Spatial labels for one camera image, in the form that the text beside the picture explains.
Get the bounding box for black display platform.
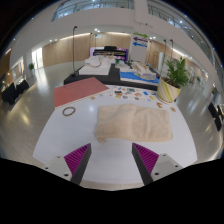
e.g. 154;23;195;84
63;63;160;92

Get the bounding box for beige terry towel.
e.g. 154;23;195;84
95;103;174;144

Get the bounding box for blue arrow sign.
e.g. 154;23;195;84
132;41;148;48

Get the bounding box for black floor stand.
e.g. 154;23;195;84
169;38;175;63
162;38;168;78
71;25;80;78

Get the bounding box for purple display screen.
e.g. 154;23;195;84
89;46;130;63

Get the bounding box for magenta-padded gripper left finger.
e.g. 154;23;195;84
41;142;92;186

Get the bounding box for wooden ring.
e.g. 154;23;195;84
61;106;77;117

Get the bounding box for small background potted plant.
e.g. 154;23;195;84
28;62;36;77

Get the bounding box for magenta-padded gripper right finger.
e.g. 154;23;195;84
131;142;183;187

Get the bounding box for purple arrow sign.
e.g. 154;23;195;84
132;36;148;43

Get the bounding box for green arrow sign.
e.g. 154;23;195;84
133;31;149;39

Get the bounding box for pink rectangular board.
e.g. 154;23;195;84
53;76;111;110

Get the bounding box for model on blue base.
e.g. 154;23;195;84
119;60;160;85

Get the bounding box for potted plant in striped pot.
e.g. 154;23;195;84
156;56;191;104

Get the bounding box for group of black chairs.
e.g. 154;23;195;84
0;79;30;106
208;101;224;132

